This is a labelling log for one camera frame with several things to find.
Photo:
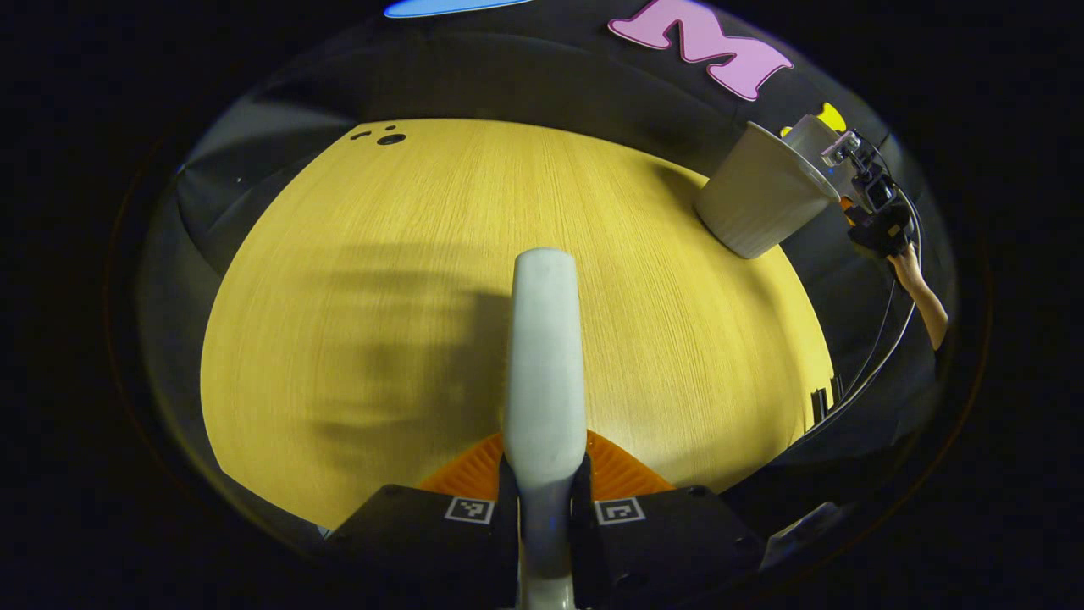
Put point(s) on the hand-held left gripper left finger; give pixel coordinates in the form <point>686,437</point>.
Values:
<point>423,551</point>

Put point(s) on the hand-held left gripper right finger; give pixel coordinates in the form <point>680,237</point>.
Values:
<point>660,551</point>

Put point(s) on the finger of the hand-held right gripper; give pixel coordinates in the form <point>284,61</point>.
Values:
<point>847,204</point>

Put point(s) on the white dustpan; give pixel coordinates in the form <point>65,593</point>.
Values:
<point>813,140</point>

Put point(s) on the white ribbed garbage bin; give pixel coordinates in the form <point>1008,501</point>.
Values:
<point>754,195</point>

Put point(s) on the small white broom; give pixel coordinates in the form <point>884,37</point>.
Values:
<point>546,356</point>

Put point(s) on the black backdrop cloth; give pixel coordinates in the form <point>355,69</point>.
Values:
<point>550,76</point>

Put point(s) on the small black bracket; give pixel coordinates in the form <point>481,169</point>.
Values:
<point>822,405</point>

